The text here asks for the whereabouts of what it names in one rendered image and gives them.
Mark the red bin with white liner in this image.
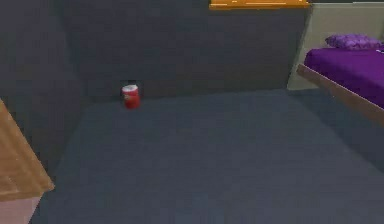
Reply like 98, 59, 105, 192
121, 83, 141, 110

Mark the orange framed picture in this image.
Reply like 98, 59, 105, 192
208, 0, 311, 11

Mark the purple pillow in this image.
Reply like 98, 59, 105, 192
324, 33, 384, 51

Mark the brown wooden cupboard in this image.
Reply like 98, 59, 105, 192
0, 98, 56, 224

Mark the purple bed with wooden frame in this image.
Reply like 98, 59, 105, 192
296, 46, 384, 127

